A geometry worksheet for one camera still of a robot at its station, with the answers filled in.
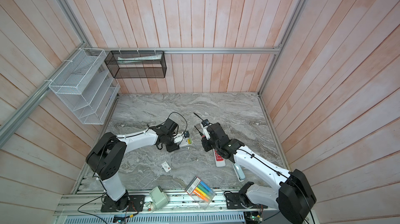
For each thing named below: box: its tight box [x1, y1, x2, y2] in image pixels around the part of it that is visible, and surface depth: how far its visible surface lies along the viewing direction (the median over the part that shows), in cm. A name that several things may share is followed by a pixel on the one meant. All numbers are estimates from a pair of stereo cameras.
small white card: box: [160, 160, 172, 173], surface depth 85 cm
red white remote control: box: [213, 148, 226, 168], surface depth 87 cm
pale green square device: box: [148, 185, 169, 210], surface depth 73 cm
